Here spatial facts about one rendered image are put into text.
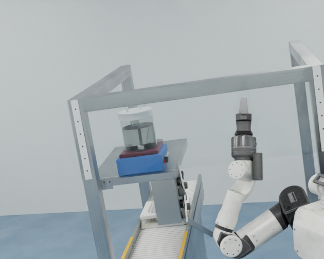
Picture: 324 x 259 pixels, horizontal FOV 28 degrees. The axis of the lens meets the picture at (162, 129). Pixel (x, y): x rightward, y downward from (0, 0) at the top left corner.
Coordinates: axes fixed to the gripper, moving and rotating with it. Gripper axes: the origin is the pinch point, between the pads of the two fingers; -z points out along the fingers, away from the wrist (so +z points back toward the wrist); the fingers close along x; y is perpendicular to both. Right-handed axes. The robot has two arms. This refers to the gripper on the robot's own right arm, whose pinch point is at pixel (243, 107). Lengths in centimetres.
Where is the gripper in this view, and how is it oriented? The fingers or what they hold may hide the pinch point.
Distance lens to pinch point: 233.6
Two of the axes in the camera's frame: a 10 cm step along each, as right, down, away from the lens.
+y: -9.9, 0.0, 1.3
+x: -1.2, -1.7, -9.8
